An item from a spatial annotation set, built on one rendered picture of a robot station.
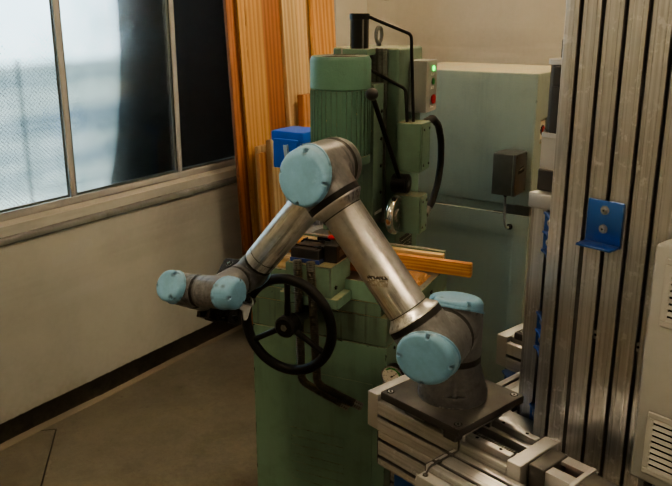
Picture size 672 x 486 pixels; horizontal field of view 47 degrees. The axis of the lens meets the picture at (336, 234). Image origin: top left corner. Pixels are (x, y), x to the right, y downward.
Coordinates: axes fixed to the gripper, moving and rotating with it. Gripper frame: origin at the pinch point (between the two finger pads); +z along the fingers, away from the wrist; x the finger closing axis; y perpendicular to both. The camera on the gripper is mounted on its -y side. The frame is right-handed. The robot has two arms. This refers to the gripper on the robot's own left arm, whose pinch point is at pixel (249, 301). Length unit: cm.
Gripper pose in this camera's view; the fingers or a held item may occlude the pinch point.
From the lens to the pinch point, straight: 207.6
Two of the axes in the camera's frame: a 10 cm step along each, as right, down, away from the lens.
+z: 4.2, 2.4, 8.8
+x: 9.0, 0.4, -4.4
